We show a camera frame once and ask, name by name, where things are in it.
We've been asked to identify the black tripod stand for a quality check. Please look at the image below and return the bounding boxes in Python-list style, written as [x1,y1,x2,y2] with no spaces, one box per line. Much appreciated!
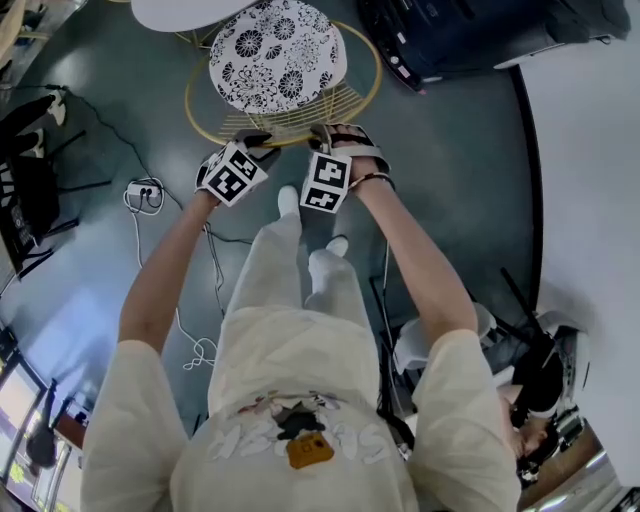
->
[499,267,556,351]

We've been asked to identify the round white table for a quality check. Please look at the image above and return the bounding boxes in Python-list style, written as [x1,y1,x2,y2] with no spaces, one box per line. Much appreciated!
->
[130,0,261,51]

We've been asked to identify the orange clip-on device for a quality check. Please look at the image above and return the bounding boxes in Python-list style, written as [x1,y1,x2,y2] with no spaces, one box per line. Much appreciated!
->
[287,433,335,470]

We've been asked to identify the person's left forearm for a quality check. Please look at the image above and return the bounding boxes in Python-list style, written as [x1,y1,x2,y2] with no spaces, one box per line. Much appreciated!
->
[119,189,221,351]

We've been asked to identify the white power cable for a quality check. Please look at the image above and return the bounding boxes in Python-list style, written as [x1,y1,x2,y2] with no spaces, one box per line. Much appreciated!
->
[123,177,219,372]

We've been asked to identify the black floor cleaning machine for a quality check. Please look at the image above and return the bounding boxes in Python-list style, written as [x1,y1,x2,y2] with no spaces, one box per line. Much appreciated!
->
[357,0,632,92]

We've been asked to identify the person's cream shirt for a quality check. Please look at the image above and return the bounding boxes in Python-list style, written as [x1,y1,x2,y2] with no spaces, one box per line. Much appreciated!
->
[79,304,521,512]

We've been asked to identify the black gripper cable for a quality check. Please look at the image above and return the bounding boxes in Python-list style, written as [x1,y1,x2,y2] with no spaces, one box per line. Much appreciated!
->
[203,222,254,319]

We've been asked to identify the person's cream trousers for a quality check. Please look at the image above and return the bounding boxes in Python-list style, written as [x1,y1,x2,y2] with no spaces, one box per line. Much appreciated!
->
[227,214,374,331]

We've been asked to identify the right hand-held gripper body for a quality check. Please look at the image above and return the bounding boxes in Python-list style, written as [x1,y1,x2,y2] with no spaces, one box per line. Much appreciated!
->
[299,142,391,215]

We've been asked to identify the yellow wire chair patterned cushion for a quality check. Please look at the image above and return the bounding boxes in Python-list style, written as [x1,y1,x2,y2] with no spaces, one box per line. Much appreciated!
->
[184,0,384,149]

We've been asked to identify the thin wrist bracelet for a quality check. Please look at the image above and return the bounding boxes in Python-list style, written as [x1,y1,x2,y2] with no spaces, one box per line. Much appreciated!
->
[349,171,394,192]

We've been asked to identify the floral round seat cushion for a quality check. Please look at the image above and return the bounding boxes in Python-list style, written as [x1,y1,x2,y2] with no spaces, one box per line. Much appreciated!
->
[208,0,341,116]

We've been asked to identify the person's right hand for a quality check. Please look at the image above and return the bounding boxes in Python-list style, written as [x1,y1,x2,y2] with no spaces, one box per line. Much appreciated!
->
[330,124,372,147]

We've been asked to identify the person's right forearm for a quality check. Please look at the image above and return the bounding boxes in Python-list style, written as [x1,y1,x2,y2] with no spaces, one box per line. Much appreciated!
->
[349,174,479,351]

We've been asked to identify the white plastic chair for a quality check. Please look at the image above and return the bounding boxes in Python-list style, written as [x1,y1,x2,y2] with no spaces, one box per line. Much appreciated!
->
[393,299,499,374]

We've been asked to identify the white power strip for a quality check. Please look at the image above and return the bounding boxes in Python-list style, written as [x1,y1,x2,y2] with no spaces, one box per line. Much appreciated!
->
[127,180,162,200]

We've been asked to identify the person's white left shoe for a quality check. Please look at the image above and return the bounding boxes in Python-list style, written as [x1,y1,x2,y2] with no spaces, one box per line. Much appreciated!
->
[277,184,302,221]

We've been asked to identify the light wooden table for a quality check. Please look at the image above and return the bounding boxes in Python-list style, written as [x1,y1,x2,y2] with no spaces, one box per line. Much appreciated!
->
[0,0,51,66]

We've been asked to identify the black folding chair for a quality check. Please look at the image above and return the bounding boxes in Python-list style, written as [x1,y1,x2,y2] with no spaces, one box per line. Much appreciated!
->
[0,127,111,281]

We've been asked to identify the black floor cable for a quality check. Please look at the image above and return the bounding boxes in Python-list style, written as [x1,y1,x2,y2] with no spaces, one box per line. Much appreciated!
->
[14,83,186,209]

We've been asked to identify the brown wooden table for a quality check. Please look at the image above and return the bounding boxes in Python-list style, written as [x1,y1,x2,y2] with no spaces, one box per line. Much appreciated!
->
[52,409,86,451]

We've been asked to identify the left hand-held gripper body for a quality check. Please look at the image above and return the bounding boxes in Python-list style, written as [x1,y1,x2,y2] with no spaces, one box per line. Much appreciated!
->
[194,141,282,207]

